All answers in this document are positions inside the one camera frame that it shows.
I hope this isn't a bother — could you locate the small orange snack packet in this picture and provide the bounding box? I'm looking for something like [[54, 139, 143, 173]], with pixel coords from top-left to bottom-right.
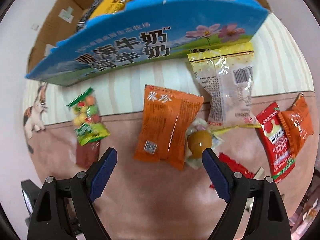
[[278, 93, 314, 158]]

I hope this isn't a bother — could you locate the green fruit candy packet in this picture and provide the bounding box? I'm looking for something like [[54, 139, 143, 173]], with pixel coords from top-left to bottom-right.
[[66, 87, 111, 146]]

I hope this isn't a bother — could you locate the clear yellow top snack bag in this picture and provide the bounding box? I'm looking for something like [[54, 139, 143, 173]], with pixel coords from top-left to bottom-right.
[[188, 42, 260, 131]]

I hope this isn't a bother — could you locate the brown round candy wrapper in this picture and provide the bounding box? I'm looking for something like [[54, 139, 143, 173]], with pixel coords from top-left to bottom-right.
[[184, 118, 224, 170]]

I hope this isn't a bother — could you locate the red spicy strip packet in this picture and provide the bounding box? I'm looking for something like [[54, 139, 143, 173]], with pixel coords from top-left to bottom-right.
[[256, 102, 295, 183]]

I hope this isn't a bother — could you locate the cardboard box blue outside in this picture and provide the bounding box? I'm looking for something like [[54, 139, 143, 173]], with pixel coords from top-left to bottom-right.
[[26, 0, 270, 87]]

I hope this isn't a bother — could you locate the dark red snack packet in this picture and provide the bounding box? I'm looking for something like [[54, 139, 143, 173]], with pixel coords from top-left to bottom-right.
[[76, 141, 100, 169]]

